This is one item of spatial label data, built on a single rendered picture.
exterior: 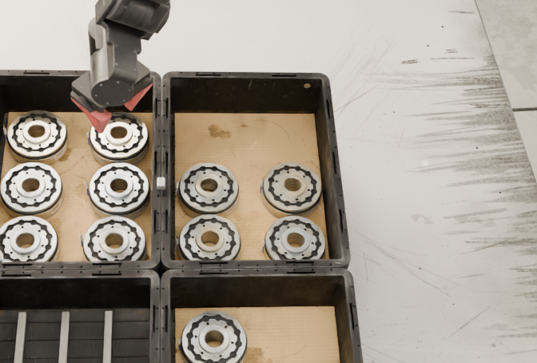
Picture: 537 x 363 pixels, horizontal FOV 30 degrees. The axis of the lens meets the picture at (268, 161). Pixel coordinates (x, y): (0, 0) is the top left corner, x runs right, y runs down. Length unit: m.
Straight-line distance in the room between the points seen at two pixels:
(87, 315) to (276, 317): 0.30
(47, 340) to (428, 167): 0.83
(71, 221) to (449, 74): 0.89
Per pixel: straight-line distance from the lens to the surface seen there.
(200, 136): 1.83
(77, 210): 1.74
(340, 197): 1.66
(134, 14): 1.35
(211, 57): 2.12
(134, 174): 1.75
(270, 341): 1.63
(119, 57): 1.35
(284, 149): 1.82
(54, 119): 1.83
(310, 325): 1.65
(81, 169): 1.79
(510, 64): 3.22
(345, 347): 1.58
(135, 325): 1.63
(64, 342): 1.62
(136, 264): 1.57
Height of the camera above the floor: 2.30
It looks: 54 degrees down
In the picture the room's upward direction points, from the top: 8 degrees clockwise
